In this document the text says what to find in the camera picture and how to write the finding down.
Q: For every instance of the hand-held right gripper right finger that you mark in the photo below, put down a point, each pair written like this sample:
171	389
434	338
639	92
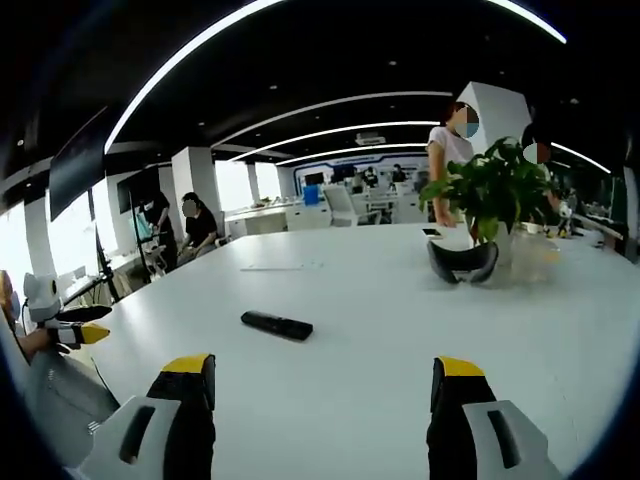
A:
480	425

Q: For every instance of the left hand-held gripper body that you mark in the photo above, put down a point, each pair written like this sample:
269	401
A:
41	295

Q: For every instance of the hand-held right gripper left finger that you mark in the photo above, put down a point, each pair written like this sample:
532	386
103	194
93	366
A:
150	425

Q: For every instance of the black remote control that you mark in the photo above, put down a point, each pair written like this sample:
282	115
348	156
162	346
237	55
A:
276	325

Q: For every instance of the black tripod stand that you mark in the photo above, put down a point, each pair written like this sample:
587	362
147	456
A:
102	272

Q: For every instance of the black headset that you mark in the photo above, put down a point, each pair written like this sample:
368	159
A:
462	262

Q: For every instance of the clear glass jar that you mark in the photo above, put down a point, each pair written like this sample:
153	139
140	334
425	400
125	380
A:
535	252

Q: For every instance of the white plant pot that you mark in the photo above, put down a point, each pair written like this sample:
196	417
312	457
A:
502	245

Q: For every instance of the black smartphone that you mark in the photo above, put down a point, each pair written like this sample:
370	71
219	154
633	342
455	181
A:
432	232

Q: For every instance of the white paper sheet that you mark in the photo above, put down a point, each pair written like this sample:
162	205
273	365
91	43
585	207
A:
282	266

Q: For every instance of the green potted plant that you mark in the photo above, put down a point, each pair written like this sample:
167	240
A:
492	187

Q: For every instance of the blue storage box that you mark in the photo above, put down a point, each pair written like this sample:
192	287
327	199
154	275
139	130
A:
311	195

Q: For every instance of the white office chair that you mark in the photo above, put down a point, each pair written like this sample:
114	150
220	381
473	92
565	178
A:
342	205

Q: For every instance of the black wall monitor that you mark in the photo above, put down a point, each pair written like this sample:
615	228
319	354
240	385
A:
75	172
137	192

